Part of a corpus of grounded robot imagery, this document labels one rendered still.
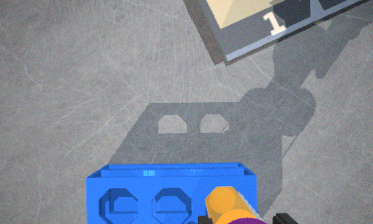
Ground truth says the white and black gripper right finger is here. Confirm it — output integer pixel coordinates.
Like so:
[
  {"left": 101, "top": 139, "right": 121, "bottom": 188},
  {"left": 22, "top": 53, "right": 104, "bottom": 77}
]
[{"left": 273, "top": 213, "right": 298, "bottom": 224}]

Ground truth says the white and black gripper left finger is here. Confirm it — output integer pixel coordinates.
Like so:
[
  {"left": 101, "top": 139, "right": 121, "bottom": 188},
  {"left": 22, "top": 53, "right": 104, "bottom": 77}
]
[{"left": 198, "top": 215, "right": 213, "bottom": 224}]

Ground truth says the blue tube rack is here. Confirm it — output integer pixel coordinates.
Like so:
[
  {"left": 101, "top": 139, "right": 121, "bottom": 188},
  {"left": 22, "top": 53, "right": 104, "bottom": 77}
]
[{"left": 86, "top": 162, "right": 257, "bottom": 224}]

